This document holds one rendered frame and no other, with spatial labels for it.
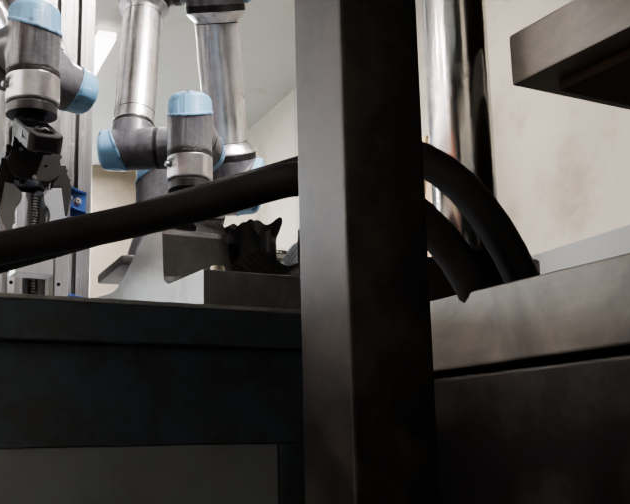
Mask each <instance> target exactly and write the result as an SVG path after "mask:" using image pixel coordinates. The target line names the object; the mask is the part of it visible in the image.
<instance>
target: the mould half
mask: <svg viewBox="0 0 630 504"><path fill-rule="evenodd" d="M214 265H222V266H224V267H225V271H224V270H211V269H210V267H211V266H214ZM96 298H106V299H123V300H141V301H159V302H176V303H194V304H211V305H229V306H246V307H264V308H282V309H299V310H301V280H300V276H290V275H277V274H264V273H251V272H237V271H228V269H227V263H226V255H225V249H224V242H223V237H222V235H221V234H213V233H202V232H192V231H181V230H171V229H170V230H166V231H162V232H158V233H153V234H149V235H147V236H146V237H145V239H144V240H143V242H142V243H141V245H140V246H139V248H138V250H137V252H136V254H135V256H134V258H133V260H132V262H131V264H130V266H129V268H128V270H127V272H126V274H125V276H124V278H123V280H122V282H121V283H120V285H119V286H118V287H117V289H116V290H115V291H113V292H111V293H109V294H105V295H102V296H99V297H96Z"/></svg>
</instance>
